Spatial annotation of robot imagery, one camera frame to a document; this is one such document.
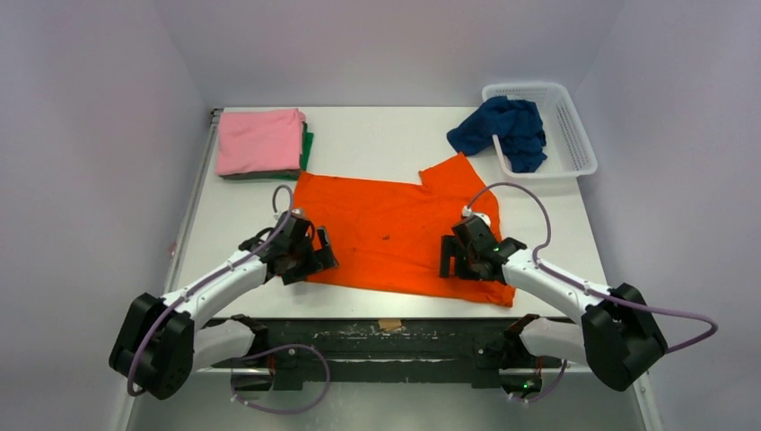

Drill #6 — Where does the blue t shirt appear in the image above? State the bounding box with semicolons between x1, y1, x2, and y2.
446;96;547;173

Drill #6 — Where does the purple cable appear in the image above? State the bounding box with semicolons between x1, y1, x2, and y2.
460;181;720;404
126;184;331;416

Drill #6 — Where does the orange t shirt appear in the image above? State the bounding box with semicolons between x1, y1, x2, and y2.
294;154;516;307

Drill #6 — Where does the folded green t shirt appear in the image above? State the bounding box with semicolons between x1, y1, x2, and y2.
220;122;314;180

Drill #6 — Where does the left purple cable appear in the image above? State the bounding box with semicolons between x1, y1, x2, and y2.
126;184;331;416

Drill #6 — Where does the aluminium table frame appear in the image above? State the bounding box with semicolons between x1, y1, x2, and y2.
102;107;662;430

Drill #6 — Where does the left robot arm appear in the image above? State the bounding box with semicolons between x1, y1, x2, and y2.
109;211;338;400

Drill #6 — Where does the brown tape piece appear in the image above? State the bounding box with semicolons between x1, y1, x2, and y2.
378;318;404;332

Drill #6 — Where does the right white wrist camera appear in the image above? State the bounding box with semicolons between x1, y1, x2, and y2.
461;206;492;227

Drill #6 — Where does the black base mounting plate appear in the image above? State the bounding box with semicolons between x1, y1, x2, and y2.
149;318;615;394

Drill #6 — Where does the folded pink t shirt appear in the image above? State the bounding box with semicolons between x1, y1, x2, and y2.
215;109;306;177

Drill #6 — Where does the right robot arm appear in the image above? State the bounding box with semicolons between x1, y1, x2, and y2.
439;214;669;391

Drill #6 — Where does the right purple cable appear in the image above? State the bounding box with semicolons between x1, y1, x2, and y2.
460;181;720;404

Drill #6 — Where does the white plastic basket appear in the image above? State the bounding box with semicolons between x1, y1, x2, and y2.
481;81;599;180

